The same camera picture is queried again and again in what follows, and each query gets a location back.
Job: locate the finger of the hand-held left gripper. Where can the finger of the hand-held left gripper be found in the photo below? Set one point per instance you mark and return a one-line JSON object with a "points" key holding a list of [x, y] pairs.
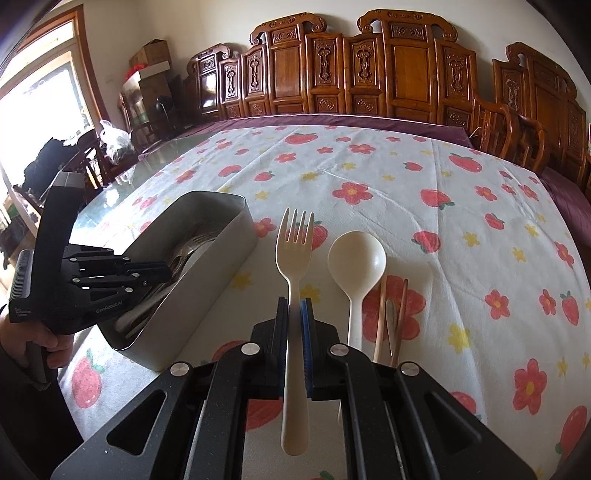
{"points": [[138, 291], [147, 271]]}

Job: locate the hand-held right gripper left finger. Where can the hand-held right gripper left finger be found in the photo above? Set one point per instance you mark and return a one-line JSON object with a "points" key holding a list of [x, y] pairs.
{"points": [[280, 341]]}

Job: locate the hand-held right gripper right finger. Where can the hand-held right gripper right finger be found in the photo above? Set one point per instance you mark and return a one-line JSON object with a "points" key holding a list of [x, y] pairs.
{"points": [[307, 350]]}

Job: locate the metal fork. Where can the metal fork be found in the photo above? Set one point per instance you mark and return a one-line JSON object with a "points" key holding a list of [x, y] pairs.
{"points": [[201, 240]]}

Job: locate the metal utensil box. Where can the metal utensil box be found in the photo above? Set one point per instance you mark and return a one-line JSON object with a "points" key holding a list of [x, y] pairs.
{"points": [[217, 286]]}

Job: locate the cream plastic fork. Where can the cream plastic fork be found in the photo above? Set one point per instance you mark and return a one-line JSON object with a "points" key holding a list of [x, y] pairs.
{"points": [[295, 258]]}

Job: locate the cream plastic spoon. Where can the cream plastic spoon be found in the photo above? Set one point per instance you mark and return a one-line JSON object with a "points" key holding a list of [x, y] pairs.
{"points": [[355, 263]]}

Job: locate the person's left forearm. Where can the person's left forearm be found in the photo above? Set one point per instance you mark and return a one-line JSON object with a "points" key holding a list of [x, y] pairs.
{"points": [[37, 415]]}

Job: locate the person's left hand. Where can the person's left hand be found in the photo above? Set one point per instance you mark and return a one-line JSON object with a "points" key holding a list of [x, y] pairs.
{"points": [[18, 341]]}

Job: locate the dark wooden chair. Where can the dark wooden chair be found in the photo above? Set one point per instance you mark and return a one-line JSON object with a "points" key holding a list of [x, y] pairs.
{"points": [[92, 157]]}

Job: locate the crumpled plastic bag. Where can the crumpled plastic bag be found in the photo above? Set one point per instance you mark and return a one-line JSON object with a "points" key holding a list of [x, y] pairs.
{"points": [[117, 141]]}

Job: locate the black clothes pile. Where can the black clothes pile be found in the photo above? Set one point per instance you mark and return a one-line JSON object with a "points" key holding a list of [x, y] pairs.
{"points": [[51, 161]]}

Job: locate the black desk lamp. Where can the black desk lamp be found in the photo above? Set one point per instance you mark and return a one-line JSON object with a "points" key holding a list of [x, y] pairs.
{"points": [[164, 108]]}

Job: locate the red flowers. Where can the red flowers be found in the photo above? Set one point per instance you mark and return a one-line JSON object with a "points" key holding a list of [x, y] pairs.
{"points": [[135, 71]]}

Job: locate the strawberry print tablecloth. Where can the strawberry print tablecloth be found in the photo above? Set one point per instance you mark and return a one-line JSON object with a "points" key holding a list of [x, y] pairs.
{"points": [[415, 161]]}

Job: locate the brown cardboard box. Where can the brown cardboard box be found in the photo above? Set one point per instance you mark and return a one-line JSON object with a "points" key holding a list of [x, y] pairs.
{"points": [[152, 51]]}

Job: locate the wooden framed balcony door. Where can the wooden framed balcony door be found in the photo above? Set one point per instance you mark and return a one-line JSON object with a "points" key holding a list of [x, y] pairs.
{"points": [[84, 46]]}

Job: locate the purple sofa cushion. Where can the purple sofa cushion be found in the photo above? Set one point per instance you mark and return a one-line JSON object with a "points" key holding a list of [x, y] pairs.
{"points": [[463, 137]]}

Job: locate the carved wooden sofa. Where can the carved wooden sofa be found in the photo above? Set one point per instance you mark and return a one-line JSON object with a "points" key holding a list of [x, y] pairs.
{"points": [[406, 64]]}

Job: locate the purple armchair cushion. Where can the purple armchair cushion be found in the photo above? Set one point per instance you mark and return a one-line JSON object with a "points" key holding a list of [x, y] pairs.
{"points": [[570, 198]]}

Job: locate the carved wooden armchair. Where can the carved wooden armchair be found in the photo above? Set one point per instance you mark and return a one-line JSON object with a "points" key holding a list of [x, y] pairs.
{"points": [[545, 92]]}

